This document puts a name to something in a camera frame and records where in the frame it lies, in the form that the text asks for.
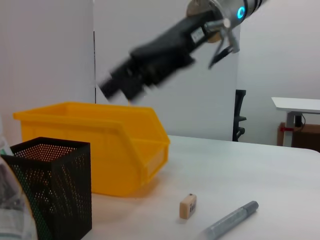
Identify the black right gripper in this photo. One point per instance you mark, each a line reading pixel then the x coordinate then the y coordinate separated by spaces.
pixel 162 52

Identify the grey marker pen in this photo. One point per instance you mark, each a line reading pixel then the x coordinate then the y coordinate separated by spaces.
pixel 230 217

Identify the black mesh pen holder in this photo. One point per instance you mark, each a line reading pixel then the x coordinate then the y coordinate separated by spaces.
pixel 55 187

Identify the beige eraser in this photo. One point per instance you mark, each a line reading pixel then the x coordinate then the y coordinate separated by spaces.
pixel 188 207

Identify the white background desk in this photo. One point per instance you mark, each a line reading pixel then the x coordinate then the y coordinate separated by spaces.
pixel 297 105

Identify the yellow plastic bin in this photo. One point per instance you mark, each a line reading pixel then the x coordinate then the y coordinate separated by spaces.
pixel 112 150

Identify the black office chair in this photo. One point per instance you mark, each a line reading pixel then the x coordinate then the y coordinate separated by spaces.
pixel 238 117

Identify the brown cabinet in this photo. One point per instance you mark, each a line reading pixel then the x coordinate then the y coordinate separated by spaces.
pixel 310 136

